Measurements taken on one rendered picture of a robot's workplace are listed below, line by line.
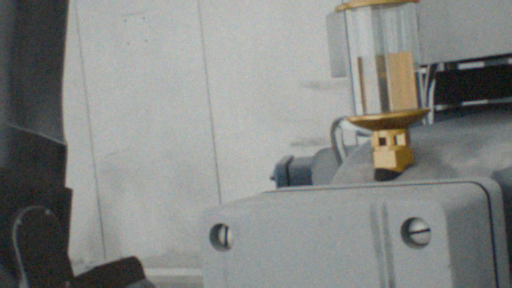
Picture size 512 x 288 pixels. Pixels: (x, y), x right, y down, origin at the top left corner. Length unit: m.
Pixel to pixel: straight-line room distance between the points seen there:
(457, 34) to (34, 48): 0.26
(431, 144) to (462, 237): 0.10
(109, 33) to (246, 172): 1.37
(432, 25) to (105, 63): 6.52
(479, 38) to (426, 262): 0.24
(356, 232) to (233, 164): 6.24
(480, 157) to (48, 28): 0.36
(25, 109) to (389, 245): 0.38
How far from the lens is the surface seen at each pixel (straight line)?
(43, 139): 0.61
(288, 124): 6.27
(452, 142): 0.36
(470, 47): 0.50
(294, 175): 0.78
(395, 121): 0.34
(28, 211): 0.59
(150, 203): 6.92
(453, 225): 0.26
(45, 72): 0.64
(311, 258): 0.28
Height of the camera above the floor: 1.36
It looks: 3 degrees down
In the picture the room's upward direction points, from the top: 6 degrees counter-clockwise
